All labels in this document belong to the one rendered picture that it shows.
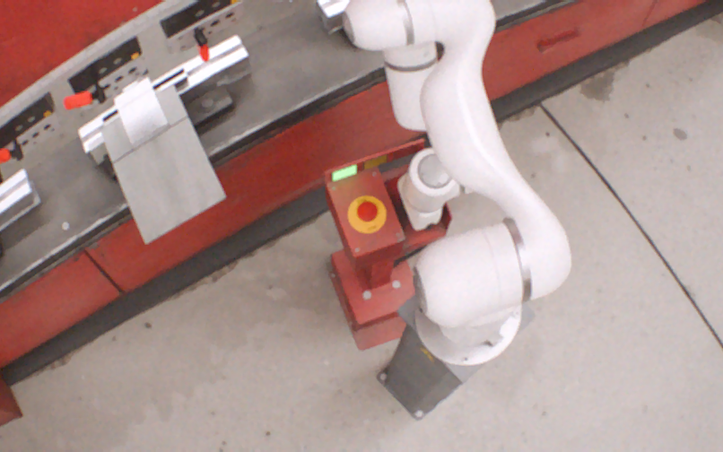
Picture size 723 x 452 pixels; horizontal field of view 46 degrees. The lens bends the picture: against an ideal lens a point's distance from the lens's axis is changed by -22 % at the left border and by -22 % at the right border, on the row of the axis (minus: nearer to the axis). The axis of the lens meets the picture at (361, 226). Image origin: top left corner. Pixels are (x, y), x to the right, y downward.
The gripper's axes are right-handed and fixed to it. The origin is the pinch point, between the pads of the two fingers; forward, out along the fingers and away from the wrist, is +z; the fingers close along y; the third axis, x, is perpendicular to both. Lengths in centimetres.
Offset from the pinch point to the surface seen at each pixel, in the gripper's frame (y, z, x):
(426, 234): 5.0, 3.6, 0.7
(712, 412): 88, 67, 85
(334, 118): -24.0, 5.9, -8.1
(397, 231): 3.6, -3.8, -5.5
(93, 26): -35, -69, -48
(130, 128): -30, -23, -49
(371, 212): -1.0, -6.4, -9.2
